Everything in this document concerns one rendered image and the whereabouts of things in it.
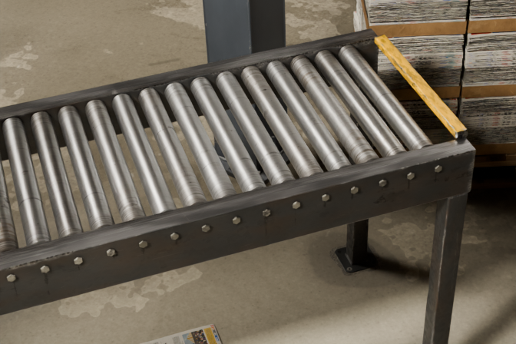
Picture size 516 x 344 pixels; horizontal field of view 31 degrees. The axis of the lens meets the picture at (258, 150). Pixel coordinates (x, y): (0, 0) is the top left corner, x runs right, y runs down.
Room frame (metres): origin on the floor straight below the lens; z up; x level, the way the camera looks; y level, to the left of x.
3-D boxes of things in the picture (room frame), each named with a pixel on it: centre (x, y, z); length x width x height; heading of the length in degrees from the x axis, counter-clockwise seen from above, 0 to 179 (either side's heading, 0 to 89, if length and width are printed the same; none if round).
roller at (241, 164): (1.70, 0.07, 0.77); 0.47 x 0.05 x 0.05; 17
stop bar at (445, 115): (1.83, -0.39, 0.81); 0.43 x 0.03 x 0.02; 17
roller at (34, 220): (1.57, 0.50, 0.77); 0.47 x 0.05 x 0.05; 17
